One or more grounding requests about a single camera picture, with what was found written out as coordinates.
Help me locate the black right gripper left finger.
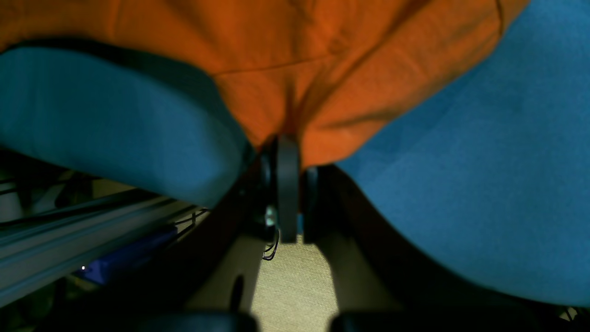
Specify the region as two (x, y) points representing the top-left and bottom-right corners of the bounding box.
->
(37, 135), (300, 332)

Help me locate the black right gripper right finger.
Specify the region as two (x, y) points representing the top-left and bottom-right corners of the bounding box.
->
(302, 165), (572, 332)

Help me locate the orange t-shirt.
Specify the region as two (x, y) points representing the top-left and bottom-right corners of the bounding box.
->
(1, 0), (529, 167)

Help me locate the teal tablecloth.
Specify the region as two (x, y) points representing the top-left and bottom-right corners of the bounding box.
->
(1, 0), (590, 306)

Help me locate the blue black clamp handle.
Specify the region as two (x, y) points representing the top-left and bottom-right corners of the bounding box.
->
(74, 225), (178, 285)

